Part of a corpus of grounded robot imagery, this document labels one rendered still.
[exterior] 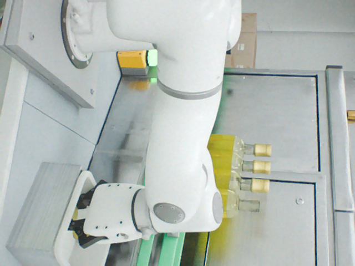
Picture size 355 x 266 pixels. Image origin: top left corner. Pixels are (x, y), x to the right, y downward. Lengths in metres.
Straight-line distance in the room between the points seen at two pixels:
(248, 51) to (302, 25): 1.80
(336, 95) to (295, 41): 5.00
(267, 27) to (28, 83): 6.08
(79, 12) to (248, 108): 0.83
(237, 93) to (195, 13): 1.10
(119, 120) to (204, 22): 0.65
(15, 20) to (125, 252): 0.55
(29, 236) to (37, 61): 0.28
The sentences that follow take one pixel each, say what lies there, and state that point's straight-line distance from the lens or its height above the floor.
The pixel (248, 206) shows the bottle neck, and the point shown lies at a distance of 1.10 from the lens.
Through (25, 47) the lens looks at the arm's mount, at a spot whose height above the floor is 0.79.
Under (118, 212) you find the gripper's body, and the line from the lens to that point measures 0.77.
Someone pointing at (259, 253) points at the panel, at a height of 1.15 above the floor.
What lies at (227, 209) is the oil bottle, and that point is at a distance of 1.09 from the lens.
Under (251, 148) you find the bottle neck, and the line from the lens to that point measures 1.20.
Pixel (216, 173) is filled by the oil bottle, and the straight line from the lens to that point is 1.14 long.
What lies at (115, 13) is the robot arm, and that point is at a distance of 0.52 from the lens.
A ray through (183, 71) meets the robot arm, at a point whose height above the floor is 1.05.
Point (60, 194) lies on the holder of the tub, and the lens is 0.80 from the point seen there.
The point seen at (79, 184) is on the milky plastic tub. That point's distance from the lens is 0.80.
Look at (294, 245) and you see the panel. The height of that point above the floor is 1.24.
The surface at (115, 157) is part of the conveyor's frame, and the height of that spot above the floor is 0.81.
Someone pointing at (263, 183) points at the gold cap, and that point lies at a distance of 1.13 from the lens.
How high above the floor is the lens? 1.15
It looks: 11 degrees down
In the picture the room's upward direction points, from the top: 93 degrees clockwise
